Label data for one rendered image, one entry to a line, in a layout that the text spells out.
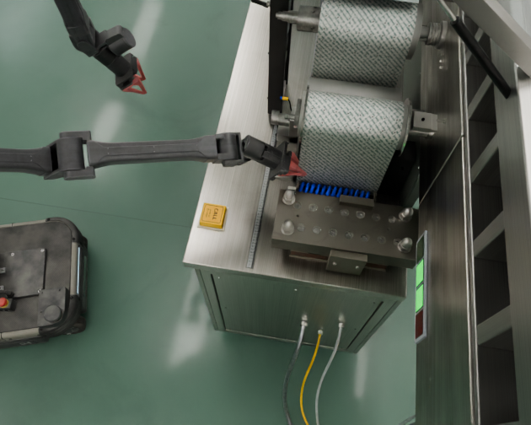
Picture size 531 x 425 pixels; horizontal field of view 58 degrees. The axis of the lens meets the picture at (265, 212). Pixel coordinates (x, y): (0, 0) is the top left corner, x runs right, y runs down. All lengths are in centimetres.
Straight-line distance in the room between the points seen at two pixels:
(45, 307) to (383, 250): 143
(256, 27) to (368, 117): 91
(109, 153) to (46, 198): 162
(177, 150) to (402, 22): 64
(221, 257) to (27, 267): 112
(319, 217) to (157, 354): 122
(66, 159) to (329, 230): 70
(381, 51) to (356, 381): 147
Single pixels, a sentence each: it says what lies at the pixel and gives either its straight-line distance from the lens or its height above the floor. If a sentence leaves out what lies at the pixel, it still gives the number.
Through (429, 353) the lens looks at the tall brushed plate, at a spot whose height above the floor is 124.
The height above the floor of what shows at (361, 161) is 117.
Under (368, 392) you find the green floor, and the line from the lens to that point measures 229.
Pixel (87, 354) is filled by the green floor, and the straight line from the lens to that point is 240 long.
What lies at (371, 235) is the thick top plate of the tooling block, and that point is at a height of 103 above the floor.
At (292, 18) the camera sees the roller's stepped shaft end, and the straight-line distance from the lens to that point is 136.
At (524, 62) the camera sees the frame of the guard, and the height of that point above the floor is 168.
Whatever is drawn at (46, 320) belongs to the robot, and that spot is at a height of 28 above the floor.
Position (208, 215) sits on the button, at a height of 92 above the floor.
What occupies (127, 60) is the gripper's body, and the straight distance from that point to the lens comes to 159.
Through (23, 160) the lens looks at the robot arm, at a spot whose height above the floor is 132.
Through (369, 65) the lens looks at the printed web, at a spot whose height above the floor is 127.
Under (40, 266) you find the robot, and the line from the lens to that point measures 231.
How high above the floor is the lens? 222
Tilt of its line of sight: 62 degrees down
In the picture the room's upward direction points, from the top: 1 degrees clockwise
